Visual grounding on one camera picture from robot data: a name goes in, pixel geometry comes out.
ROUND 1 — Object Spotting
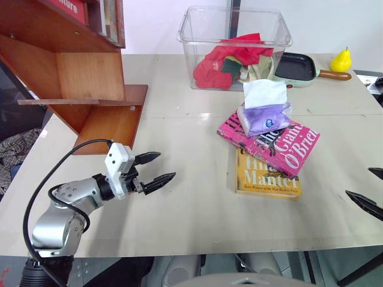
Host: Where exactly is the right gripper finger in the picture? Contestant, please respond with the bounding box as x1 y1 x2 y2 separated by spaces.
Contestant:
345 190 383 222
367 167 383 181

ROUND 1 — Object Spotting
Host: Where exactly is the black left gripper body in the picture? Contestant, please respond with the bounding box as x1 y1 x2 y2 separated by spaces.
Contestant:
120 166 147 196

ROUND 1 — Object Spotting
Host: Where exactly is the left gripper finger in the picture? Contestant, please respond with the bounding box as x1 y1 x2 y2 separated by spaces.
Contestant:
142 172 177 196
133 151 162 166

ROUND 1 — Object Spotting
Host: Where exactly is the pink book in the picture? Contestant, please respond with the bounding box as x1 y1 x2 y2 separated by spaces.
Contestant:
217 111 321 178

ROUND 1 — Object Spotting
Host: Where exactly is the brown wooden bookshelf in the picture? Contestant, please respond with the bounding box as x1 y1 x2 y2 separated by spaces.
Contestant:
0 0 150 156

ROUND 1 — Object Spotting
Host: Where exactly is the yellow book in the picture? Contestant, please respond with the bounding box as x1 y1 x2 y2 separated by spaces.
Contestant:
235 147 303 201

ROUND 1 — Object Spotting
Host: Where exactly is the red brown book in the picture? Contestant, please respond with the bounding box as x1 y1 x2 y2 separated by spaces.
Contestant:
114 0 127 48

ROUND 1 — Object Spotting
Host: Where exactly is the grey beige book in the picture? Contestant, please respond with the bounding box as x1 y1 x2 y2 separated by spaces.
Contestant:
100 0 118 43

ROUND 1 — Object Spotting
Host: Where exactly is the dark red book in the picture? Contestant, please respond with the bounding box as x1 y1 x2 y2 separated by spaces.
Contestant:
86 0 107 35

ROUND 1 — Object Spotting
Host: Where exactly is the red book white lettering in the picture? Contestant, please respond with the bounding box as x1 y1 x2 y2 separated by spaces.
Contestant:
44 0 89 26

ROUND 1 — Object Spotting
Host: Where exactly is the grey rounded shape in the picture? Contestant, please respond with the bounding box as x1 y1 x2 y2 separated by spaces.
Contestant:
236 253 284 277
140 255 200 287

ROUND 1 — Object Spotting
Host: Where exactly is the yellow toy pear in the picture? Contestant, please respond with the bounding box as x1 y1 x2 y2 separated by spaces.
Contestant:
330 46 352 73

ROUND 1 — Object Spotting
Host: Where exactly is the purple tissue pack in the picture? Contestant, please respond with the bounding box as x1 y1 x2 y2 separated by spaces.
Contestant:
236 100 293 138

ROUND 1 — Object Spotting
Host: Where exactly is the patterned dark cloth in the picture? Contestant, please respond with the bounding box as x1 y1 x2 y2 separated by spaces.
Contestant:
0 127 41 194

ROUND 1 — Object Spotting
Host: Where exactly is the green and red cloth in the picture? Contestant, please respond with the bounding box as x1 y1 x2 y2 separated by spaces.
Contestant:
221 56 241 73

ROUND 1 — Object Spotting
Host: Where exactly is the green frying pan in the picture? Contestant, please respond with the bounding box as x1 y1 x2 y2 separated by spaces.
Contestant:
273 52 352 89

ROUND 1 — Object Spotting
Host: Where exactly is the white tissue sheet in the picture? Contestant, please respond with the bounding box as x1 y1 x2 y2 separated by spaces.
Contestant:
242 78 288 109

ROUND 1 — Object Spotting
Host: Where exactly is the clear plastic bin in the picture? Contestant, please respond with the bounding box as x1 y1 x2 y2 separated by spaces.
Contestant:
176 5 293 91

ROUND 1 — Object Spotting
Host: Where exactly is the beige cloth bag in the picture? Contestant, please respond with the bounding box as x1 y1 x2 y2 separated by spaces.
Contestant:
235 55 276 84

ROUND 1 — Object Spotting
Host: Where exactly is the dark vertical pole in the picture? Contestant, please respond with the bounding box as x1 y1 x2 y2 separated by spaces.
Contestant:
229 0 242 45

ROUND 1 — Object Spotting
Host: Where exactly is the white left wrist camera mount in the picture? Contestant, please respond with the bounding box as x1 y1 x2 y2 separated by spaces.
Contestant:
104 142 135 200

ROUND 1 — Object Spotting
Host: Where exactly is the thin black arm cable loop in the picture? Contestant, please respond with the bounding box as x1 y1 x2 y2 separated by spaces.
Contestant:
47 184 92 234

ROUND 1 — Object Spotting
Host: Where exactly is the black table leg frame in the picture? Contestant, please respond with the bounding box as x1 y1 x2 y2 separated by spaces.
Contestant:
302 250 383 287

